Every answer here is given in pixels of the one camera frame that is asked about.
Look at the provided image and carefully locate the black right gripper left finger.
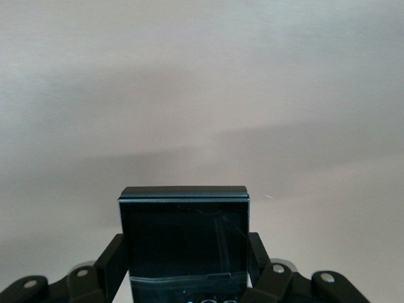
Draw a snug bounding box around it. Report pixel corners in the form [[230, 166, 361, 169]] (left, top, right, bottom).
[[0, 232, 131, 303]]

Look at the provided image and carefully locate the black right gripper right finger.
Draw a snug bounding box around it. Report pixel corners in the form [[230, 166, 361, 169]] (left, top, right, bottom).
[[239, 232, 371, 303]]

